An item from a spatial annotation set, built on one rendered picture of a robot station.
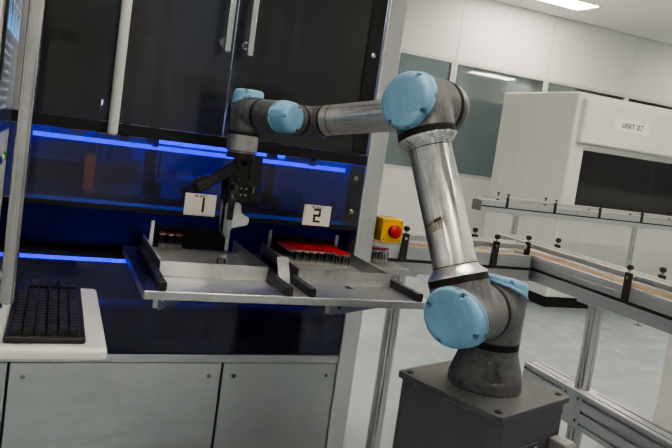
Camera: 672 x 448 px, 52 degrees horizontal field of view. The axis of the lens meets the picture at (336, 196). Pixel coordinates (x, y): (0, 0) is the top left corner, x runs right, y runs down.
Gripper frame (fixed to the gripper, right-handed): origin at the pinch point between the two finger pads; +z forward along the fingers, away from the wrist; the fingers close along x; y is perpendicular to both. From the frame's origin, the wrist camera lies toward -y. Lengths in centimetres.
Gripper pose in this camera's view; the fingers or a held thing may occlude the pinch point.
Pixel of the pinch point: (222, 232)
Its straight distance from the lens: 171.2
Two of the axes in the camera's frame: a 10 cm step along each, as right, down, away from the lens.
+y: 9.2, 1.0, 3.9
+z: -1.3, 9.9, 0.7
